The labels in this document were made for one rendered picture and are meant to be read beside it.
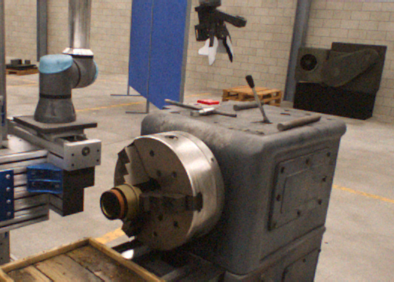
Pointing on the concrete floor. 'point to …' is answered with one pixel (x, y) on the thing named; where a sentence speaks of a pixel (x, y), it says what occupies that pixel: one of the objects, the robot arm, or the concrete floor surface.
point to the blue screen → (158, 50)
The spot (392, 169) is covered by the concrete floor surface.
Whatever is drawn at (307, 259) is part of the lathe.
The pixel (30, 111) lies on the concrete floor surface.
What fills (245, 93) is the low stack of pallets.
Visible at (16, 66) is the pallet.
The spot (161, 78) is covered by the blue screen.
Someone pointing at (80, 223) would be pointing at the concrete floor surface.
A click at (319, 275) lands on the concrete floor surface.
